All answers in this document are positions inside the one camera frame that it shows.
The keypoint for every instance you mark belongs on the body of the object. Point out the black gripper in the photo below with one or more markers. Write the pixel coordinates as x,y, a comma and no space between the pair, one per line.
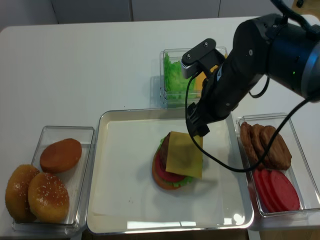
219,97

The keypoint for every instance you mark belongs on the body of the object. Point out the yellow cheese slice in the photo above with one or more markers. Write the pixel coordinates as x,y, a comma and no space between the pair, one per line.
183,156

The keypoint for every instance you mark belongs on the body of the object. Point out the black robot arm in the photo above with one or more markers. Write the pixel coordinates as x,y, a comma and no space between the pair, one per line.
284,47

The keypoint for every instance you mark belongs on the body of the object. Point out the cheese slices in container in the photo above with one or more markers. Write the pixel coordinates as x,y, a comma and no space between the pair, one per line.
201,77

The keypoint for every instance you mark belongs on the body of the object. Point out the clear lettuce cheese container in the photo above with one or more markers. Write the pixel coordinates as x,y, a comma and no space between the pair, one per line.
175,55

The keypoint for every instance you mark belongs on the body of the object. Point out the brown patty on burger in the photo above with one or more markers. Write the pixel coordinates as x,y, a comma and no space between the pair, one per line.
163,151

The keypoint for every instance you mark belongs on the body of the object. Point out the green lettuce in container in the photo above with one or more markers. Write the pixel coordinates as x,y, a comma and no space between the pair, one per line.
174,82

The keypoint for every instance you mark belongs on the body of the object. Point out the left brown patty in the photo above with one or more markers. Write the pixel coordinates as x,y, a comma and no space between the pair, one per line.
245,136

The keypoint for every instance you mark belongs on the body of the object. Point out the lettuce leaf on burger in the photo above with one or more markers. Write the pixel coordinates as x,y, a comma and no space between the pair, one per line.
188,179

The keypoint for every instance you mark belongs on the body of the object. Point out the tomato slice on burger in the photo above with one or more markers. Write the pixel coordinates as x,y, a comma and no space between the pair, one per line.
166,176

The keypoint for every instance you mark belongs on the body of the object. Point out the middle brown patty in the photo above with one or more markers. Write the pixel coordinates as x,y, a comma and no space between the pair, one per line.
258,147

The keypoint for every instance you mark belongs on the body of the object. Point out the metal baking tray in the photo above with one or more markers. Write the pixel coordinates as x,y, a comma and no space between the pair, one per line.
108,225

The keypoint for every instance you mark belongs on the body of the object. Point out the bottom bun on tray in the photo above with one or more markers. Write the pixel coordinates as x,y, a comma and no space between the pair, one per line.
163,184

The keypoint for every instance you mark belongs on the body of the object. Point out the left tomato slice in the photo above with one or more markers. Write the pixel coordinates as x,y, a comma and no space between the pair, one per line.
258,187

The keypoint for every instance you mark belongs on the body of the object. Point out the middle tomato slice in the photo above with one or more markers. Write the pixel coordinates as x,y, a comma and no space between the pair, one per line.
265,174

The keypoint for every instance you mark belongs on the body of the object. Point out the right brown patty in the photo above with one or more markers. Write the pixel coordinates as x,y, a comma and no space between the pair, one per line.
278,154

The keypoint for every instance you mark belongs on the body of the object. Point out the white parchment paper sheet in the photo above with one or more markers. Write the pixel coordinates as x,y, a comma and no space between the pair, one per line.
123,186

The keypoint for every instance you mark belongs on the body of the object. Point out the clear patty tomato container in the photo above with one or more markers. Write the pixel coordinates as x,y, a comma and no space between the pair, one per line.
301,177

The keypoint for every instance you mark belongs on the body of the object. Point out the right tomato slice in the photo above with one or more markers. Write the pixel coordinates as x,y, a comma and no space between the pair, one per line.
284,193

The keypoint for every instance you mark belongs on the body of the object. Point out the clear bun container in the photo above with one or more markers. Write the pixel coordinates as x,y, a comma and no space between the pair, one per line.
76,180

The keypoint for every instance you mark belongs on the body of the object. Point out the flat bottom bun in container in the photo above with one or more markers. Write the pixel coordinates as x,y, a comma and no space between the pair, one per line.
60,156

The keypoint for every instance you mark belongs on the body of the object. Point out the right sesame top bun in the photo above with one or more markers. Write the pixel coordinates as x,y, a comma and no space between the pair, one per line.
48,198

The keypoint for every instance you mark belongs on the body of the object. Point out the sesame bun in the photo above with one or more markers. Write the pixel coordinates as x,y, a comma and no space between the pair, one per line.
16,193
48,198

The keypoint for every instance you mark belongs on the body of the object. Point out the left sesame top bun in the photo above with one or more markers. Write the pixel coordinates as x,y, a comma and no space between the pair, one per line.
16,193

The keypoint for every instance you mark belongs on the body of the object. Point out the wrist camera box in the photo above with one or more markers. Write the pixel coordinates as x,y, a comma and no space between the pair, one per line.
201,58

